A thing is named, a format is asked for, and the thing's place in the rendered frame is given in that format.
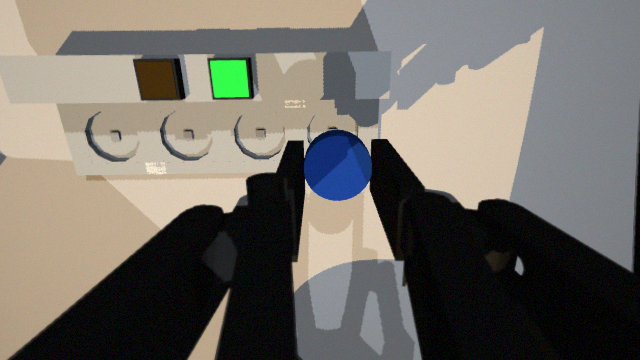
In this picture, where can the black table edge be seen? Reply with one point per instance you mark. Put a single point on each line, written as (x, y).
(637, 229)

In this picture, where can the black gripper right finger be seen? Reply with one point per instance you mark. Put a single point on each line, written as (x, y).
(577, 303)

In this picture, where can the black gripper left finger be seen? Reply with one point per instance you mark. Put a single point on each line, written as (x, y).
(157, 303)

